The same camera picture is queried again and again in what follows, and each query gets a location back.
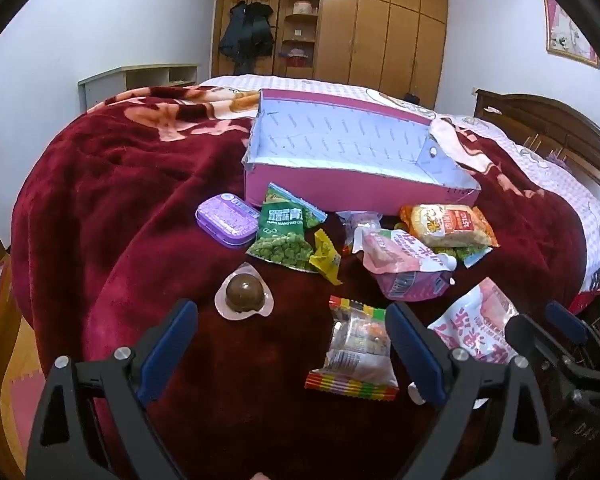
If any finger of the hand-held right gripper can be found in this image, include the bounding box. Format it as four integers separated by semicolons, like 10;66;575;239
546;301;600;376
506;313;568;401

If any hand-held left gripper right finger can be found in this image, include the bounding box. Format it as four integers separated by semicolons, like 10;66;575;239
385;301;556;480

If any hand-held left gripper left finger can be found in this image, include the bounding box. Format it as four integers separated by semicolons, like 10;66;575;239
27;299;199;480

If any white pink spouted pouch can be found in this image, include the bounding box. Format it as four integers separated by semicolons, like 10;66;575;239
408;276;523;406

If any clear packet with striped edges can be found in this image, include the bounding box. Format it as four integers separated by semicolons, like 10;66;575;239
305;295;400;401

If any brown jelly cup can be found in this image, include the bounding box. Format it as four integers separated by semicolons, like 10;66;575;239
214;261;273;321

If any small green pea packet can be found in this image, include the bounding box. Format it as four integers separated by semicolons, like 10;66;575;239
450;245;493;267

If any yellow candy packet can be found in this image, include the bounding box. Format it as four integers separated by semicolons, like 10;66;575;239
308;228;343;286

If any orange snack packet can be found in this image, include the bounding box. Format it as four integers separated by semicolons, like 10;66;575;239
399;203;500;249

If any purple tin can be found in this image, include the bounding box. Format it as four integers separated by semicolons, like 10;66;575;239
195;193;261;249

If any small clear candy packet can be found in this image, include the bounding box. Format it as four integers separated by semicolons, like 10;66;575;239
337;210;383;256

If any large green pea packet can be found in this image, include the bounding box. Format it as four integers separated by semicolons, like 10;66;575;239
246;182;328;273

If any pink cardboard box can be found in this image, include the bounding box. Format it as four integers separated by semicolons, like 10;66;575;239
242;88;482;211

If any pink checkered bed sheet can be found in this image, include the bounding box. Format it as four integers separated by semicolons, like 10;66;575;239
197;74;600;306

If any red floral blanket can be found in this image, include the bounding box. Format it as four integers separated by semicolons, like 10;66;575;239
11;85;588;480

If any foam floor mat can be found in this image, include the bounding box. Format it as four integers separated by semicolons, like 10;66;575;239
0;305;48;480

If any dark wooden headboard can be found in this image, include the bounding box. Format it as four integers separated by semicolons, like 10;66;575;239
474;89;600;221

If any white low shelf unit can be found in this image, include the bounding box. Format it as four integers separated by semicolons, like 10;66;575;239
77;63;201;111

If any wooden wardrobe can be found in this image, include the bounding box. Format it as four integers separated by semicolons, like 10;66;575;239
202;0;449;110

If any dark green hanging jacket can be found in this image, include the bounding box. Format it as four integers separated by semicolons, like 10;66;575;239
242;2;274;58

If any framed wall picture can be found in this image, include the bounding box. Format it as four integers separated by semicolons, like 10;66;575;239
543;0;600;70

